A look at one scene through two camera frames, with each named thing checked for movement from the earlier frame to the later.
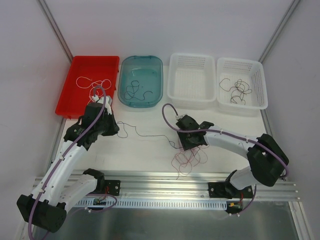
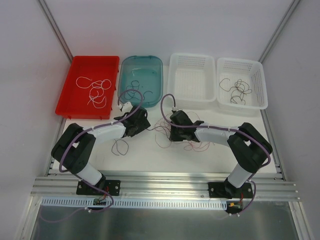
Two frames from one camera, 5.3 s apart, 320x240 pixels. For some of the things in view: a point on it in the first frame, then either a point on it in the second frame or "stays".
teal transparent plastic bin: (141, 81) stays
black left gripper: (110, 125) -> (139, 123)
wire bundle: (172, 143) -> (121, 140)
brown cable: (240, 88) stays
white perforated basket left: (191, 81) stays
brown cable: (222, 88) stays
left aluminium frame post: (56, 30) stays
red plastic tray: (85, 73) stays
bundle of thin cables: (183, 161) -> (162, 127)
